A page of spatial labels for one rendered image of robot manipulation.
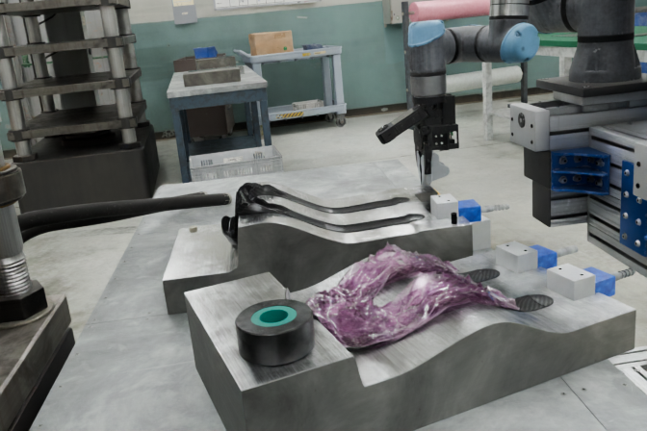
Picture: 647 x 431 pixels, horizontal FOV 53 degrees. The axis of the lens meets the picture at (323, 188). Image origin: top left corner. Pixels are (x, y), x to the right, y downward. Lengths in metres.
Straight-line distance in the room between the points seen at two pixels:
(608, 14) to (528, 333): 0.92
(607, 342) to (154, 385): 0.57
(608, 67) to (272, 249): 0.86
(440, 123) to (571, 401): 0.76
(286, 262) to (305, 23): 6.61
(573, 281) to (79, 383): 0.65
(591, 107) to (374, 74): 6.32
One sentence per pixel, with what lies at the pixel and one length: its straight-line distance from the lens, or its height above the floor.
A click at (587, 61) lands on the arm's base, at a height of 1.09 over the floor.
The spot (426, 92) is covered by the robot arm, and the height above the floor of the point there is 1.06.
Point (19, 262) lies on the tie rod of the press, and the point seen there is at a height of 0.88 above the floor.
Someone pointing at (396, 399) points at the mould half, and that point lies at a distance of 0.72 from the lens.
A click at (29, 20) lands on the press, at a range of 6.05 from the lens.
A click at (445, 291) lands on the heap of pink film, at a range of 0.78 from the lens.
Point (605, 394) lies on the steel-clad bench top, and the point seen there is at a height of 0.80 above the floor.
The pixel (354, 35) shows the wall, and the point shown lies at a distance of 7.69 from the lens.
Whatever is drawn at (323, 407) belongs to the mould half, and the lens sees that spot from 0.68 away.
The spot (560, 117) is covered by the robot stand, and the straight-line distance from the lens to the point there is 1.51.
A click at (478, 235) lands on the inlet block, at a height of 0.83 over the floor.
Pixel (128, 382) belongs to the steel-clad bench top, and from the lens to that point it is 0.92.
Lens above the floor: 1.24
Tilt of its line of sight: 15 degrees down
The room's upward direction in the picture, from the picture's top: 5 degrees counter-clockwise
